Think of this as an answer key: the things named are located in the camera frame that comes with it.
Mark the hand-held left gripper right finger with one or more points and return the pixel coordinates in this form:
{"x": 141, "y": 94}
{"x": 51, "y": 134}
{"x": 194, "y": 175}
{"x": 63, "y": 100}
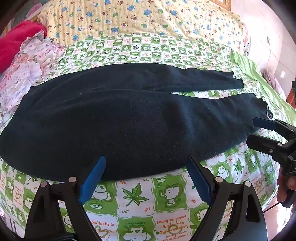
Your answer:
{"x": 198, "y": 180}

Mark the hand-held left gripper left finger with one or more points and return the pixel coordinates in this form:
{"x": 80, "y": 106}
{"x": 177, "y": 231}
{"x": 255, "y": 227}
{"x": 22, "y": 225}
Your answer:
{"x": 92, "y": 180}

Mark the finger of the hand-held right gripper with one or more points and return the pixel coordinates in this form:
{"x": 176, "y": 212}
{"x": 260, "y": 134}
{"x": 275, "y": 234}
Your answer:
{"x": 263, "y": 122}
{"x": 261, "y": 141}

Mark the black pants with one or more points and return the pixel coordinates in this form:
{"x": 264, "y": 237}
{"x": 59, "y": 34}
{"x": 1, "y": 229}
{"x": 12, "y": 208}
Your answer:
{"x": 115, "y": 115}

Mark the person's right hand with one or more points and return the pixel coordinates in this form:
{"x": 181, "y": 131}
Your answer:
{"x": 281, "y": 187}

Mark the grey pink cloth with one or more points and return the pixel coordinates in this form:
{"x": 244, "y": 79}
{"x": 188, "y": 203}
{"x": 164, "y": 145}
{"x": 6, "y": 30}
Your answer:
{"x": 274, "y": 82}

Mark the green frog print bedsheet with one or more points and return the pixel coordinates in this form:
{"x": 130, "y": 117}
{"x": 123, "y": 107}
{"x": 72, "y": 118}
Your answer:
{"x": 138, "y": 197}

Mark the light green cloth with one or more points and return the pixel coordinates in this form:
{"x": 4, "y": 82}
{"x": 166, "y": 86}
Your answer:
{"x": 254, "y": 71}

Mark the plaid cloth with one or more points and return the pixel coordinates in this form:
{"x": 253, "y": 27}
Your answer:
{"x": 247, "y": 46}

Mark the gold framed picture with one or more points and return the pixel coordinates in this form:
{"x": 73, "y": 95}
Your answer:
{"x": 223, "y": 4}

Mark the floral pink white cloth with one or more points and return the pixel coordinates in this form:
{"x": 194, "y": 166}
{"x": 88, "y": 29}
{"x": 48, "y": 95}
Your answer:
{"x": 30, "y": 69}

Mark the red cloth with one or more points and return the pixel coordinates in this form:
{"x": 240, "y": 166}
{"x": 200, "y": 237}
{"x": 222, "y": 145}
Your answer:
{"x": 16, "y": 39}

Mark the yellow cartoon print quilt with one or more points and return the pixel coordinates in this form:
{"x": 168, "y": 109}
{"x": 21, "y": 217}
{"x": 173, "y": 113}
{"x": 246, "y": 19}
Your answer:
{"x": 138, "y": 18}

